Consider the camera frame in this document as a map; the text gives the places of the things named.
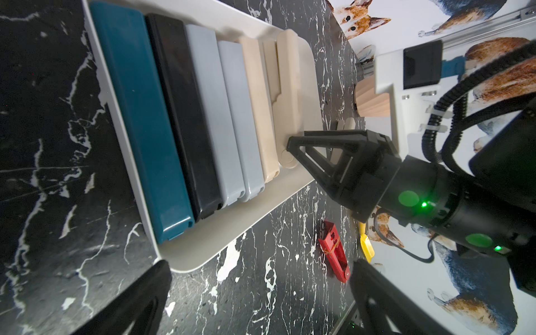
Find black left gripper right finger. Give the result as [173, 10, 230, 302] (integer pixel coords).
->
[349, 259, 449, 334]

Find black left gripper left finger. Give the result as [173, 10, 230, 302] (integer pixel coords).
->
[74, 260, 172, 334]

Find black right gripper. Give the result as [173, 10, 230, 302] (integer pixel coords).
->
[286, 130, 452, 227]

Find beige pruning pliers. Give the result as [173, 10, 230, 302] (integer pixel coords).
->
[262, 29, 304, 169]

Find light grey pruning pliers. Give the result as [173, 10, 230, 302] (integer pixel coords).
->
[186, 24, 245, 207]

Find tan pruning pliers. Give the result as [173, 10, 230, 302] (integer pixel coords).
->
[238, 36, 280, 184]

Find white plastic storage box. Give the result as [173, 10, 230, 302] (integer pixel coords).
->
[82, 1, 314, 273]

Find black pruning pliers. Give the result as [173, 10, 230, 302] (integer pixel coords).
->
[145, 13, 223, 222]

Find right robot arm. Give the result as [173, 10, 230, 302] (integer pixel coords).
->
[287, 94, 535, 295]

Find potted green plant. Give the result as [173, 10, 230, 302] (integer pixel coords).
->
[354, 75, 390, 117]

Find yellow plastic shovel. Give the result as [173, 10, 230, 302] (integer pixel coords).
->
[358, 221, 375, 263]

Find red tool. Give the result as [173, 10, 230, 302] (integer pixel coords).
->
[318, 220, 350, 283]

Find black corrugated cable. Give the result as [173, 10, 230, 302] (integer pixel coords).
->
[420, 39, 536, 177]

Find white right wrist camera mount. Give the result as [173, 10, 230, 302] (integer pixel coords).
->
[374, 40, 443, 158]

